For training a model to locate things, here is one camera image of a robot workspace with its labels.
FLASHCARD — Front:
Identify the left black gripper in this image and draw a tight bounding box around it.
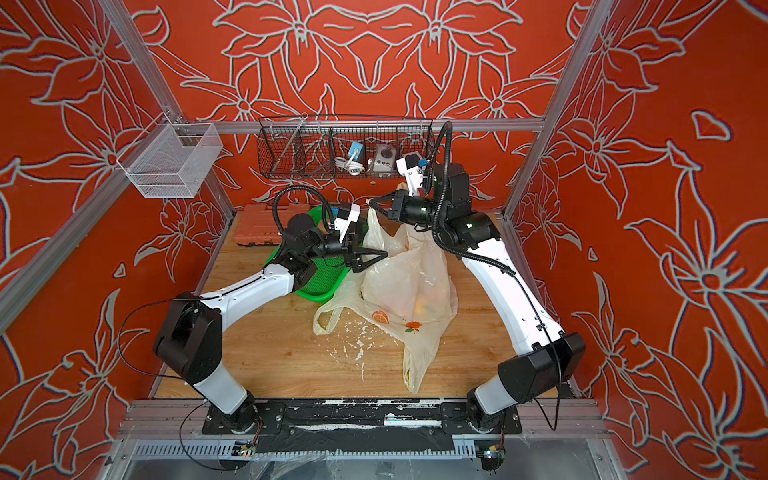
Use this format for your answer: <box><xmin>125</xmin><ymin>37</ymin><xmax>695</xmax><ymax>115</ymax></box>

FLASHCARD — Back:
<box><xmin>304</xmin><ymin>218</ymin><xmax>387</xmax><ymax>278</ymax></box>

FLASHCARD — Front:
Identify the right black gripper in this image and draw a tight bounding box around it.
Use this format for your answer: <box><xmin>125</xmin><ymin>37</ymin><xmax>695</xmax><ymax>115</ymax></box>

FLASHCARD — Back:
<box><xmin>370</xmin><ymin>192</ymin><xmax>452</xmax><ymax>232</ymax></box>

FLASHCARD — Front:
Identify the white orange-print plastic bag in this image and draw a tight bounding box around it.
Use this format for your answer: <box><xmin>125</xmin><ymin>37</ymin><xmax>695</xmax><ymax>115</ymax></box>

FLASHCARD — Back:
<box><xmin>313</xmin><ymin>209</ymin><xmax>458</xmax><ymax>394</ymax></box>

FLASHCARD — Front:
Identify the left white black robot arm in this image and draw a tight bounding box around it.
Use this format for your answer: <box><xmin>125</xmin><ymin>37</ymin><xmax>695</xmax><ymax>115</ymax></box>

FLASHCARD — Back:
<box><xmin>153</xmin><ymin>187</ymin><xmax>388</xmax><ymax>433</ymax></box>

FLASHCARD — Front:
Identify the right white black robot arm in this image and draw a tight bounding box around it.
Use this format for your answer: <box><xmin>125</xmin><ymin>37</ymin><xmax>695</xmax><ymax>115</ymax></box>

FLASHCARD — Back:
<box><xmin>368</xmin><ymin>122</ymin><xmax>586</xmax><ymax>433</ymax></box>

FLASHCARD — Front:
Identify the green plastic basket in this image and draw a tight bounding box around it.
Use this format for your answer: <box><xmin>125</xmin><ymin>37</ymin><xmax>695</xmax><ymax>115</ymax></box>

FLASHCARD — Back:
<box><xmin>279</xmin><ymin>205</ymin><xmax>351</xmax><ymax>303</ymax></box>

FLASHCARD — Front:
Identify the grey white timer device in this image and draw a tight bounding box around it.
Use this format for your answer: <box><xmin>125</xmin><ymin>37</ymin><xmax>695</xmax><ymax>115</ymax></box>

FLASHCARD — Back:
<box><xmin>369</xmin><ymin>144</ymin><xmax>397</xmax><ymax>174</ymax></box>

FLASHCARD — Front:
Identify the blue white small box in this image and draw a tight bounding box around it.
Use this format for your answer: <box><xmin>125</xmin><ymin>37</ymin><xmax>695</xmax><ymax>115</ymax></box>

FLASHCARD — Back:
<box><xmin>346</xmin><ymin>142</ymin><xmax>365</xmax><ymax>162</ymax></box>

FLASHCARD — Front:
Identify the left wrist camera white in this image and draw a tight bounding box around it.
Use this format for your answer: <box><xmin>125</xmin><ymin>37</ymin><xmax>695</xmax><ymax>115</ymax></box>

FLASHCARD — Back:
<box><xmin>332</xmin><ymin>202</ymin><xmax>361</xmax><ymax>242</ymax></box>

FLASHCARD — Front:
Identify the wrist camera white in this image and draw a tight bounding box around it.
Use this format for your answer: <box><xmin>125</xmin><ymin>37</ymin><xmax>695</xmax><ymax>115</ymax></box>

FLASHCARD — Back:
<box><xmin>332</xmin><ymin>202</ymin><xmax>361</xmax><ymax>242</ymax></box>
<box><xmin>395</xmin><ymin>152</ymin><xmax>427</xmax><ymax>196</ymax></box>

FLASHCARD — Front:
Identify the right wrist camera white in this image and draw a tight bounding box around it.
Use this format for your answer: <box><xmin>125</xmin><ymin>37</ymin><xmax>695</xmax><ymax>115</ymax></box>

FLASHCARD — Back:
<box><xmin>395</xmin><ymin>152</ymin><xmax>427</xmax><ymax>196</ymax></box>

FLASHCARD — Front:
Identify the black wire wall basket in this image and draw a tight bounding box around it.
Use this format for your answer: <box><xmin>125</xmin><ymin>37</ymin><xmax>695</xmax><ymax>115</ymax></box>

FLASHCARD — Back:
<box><xmin>256</xmin><ymin>115</ymin><xmax>436</xmax><ymax>180</ymax></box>

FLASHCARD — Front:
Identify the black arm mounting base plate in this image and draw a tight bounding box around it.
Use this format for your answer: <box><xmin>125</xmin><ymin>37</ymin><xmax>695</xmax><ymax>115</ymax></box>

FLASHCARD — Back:
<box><xmin>202</xmin><ymin>398</ymin><xmax>522</xmax><ymax>454</ymax></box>

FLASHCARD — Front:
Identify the clear plastic wall bin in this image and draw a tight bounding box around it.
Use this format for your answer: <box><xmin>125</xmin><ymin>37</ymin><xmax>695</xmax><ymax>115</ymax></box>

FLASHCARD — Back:
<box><xmin>118</xmin><ymin>123</ymin><xmax>223</xmax><ymax>199</ymax></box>

